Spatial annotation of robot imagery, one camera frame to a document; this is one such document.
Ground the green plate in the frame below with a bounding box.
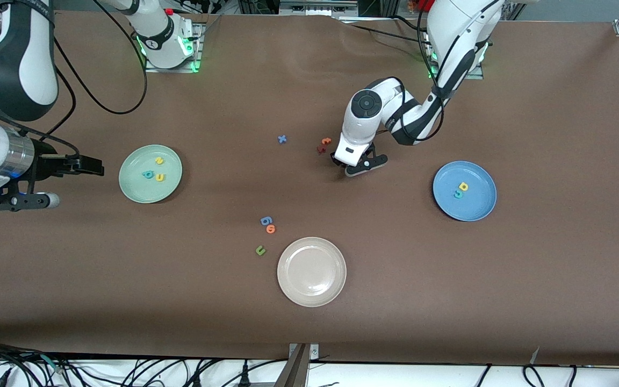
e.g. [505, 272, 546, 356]
[119, 144, 183, 204]

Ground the brown table cover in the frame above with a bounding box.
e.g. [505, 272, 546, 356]
[0, 10, 619, 367]

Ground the beige plate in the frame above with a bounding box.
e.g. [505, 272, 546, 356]
[277, 237, 347, 307]

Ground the blue plate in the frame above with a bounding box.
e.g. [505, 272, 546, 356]
[433, 161, 498, 222]

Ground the grey equipment box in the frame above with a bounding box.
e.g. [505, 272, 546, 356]
[279, 0, 358, 17]

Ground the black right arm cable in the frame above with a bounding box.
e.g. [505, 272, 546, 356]
[0, 0, 148, 159]

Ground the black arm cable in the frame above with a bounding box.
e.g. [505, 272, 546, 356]
[0, 0, 148, 159]
[385, 0, 503, 143]

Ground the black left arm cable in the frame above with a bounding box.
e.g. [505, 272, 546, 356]
[385, 0, 503, 143]

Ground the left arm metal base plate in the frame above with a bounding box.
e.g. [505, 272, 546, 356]
[425, 30, 485, 80]

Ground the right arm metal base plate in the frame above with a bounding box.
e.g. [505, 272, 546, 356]
[145, 23, 204, 73]

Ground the thick black cable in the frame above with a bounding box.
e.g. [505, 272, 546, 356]
[0, 339, 66, 377]

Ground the aluminium frame bracket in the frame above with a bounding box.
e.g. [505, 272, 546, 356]
[275, 343, 319, 387]

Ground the looped black cable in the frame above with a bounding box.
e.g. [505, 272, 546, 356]
[522, 364, 548, 387]

